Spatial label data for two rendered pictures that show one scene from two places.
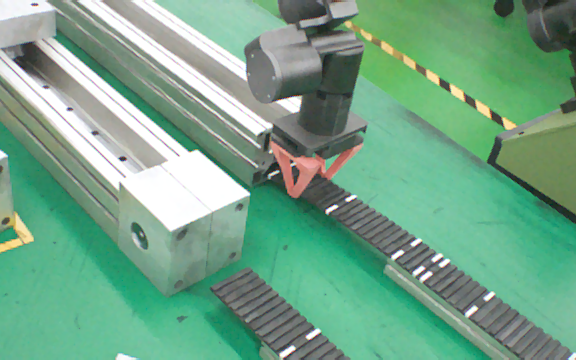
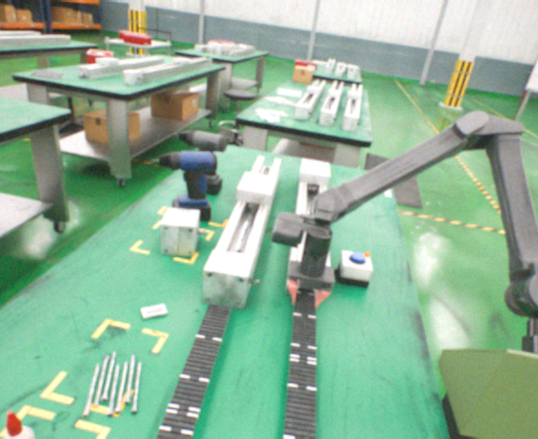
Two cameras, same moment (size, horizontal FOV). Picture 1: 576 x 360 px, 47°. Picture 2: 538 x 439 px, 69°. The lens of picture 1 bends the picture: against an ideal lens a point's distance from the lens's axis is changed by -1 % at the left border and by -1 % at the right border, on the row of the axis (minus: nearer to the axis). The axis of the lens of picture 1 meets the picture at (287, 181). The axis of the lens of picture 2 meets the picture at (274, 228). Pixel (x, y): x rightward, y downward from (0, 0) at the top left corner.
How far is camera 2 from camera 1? 0.57 m
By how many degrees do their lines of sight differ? 44
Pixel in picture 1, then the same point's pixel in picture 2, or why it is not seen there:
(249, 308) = (209, 316)
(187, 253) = (212, 286)
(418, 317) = (279, 378)
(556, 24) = (515, 293)
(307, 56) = (294, 228)
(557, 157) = (457, 370)
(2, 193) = (190, 240)
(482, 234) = (370, 380)
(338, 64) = (309, 239)
